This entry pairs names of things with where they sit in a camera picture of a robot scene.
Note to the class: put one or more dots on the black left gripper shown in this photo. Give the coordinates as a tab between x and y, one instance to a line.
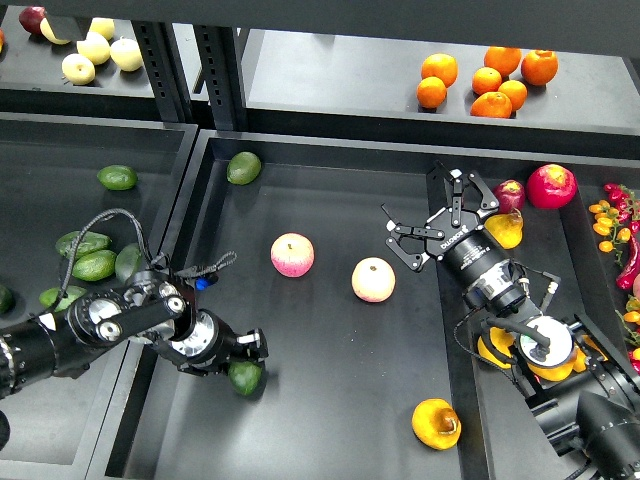
212	346

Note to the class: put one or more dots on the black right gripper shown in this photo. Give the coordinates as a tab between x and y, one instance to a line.
455	238

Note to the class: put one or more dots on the dark green avocado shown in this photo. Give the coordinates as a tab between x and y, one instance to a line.
244	376

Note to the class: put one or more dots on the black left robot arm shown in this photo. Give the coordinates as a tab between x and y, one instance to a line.
156	307

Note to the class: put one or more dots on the yellow pear near red apples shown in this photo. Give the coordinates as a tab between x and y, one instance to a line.
506	229

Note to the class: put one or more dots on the yellow pear left in bin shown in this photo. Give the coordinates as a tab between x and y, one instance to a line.
494	345

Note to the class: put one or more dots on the yellow pear in bin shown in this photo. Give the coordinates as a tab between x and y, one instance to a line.
494	345
593	346
555	374

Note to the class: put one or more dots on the dark avocado upright cluster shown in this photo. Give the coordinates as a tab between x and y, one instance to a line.
127	262

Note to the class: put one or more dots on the green avocado middle cluster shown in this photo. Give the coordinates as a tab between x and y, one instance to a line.
95	266

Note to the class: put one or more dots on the green avocado cluster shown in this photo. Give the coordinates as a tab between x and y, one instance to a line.
90	243
48	297
95	266

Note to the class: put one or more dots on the yellow pear right in bin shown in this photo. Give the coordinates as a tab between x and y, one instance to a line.
593	346

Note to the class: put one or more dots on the green avocado upper cluster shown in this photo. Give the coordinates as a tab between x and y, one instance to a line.
90	243

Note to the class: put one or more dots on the yellow pear middle in bin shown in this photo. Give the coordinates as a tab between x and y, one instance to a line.
555	374

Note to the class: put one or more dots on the green avocado lower cluster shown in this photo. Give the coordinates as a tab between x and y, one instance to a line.
48	297

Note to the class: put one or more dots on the green avocado top left tray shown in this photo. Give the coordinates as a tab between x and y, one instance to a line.
118	177

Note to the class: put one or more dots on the green avocado left edge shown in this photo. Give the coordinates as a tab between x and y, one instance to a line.
7	300

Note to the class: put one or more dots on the pale yellow pear right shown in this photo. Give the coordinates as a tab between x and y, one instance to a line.
126	54

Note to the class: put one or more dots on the pale yellow pear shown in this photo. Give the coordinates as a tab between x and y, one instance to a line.
103	26
95	48
126	54
78	69

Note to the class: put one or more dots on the pale yellow pear front left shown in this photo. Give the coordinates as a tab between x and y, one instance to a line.
78	69

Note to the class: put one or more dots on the pale yellow pear middle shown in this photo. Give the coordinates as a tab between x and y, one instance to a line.
95	48

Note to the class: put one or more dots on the pale yellow pear back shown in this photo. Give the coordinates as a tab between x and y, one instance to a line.
103	26

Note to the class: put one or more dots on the pale pink apple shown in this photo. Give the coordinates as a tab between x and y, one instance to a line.
373	280

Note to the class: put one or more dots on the pink red apple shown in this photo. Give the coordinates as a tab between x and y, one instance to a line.
292	255

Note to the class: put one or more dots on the black centre tray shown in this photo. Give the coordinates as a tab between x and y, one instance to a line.
343	376

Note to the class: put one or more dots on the black tray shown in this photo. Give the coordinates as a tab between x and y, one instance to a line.
63	428
545	280
343	376

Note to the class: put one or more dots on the bright red apple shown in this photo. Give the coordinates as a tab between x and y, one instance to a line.
551	186

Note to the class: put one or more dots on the orange left front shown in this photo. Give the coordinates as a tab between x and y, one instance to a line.
431	92

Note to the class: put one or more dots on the orange front bottom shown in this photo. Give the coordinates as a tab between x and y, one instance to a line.
492	105

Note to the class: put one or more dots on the orange centre small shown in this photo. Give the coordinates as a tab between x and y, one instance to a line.
485	80

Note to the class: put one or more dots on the orange small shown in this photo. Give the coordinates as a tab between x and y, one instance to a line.
516	91
485	80

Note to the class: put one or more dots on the orange right small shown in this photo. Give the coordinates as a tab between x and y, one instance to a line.
516	91

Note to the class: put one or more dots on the orange top left of pile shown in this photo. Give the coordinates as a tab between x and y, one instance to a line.
442	66

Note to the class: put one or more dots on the orange cherry tomato bunch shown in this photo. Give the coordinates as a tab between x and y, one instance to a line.
609	226

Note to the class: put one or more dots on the orange top centre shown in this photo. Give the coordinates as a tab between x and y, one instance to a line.
505	60

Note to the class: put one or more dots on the orange top right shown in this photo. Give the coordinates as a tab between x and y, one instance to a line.
539	67

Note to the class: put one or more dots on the red chili pepper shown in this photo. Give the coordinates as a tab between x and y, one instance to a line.
630	271

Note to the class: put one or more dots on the black right tray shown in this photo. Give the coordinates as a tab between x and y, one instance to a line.
545	280

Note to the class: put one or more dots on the black left tray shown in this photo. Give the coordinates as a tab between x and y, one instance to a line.
63	428

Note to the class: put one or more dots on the black perforated shelf post right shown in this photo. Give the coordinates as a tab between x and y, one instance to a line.
220	53

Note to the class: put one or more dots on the black perforated shelf post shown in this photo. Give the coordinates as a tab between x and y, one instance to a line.
163	65
220	53

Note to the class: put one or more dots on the black perforated shelf post left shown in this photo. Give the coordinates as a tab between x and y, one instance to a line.
163	65

